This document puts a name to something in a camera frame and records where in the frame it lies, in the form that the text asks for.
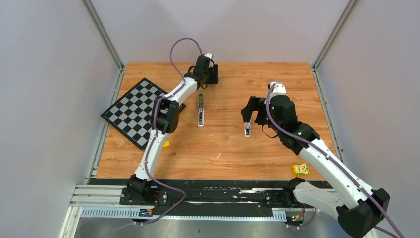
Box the grey white stapler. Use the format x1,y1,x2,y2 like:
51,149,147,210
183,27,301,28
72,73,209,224
197,93,205,127

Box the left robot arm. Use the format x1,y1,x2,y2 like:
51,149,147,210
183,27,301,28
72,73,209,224
125,53,218,205

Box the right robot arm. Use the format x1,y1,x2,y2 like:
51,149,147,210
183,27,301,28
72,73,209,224
241,95,390,238

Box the yellow green toy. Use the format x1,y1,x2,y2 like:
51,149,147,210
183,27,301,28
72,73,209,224
291,163,310,176

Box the black white checkerboard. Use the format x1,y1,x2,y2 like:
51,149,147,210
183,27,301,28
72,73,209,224
101,78,166,150

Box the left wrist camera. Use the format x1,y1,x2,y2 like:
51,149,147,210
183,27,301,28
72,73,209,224
203,53,213,59

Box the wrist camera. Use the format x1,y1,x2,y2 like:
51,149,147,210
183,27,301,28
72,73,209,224
268,82,287,97
203,53,213,59

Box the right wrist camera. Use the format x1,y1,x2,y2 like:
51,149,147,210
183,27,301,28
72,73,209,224
268,82,287,97

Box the left aluminium frame post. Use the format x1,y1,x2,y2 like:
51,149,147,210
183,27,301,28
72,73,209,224
81,0,125,71

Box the aluminium frame post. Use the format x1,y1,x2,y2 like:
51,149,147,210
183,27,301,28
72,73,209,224
81,0,125,71
312,0,359,71

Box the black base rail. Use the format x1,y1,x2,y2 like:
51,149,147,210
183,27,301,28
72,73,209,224
119,179,313,222

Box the right aluminium frame post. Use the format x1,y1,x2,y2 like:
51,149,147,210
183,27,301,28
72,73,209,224
312,0,359,71

